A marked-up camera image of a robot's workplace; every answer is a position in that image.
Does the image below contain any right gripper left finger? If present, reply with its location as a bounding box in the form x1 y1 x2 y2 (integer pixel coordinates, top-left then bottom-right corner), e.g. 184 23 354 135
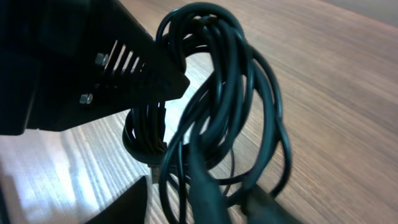
1 0 190 136

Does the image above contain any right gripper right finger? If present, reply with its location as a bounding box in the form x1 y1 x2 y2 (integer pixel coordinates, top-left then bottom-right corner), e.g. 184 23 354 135
86 177 148 224

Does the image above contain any black usb cable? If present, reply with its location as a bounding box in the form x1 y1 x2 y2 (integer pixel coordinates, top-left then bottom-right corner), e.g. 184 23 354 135
122 2 304 224

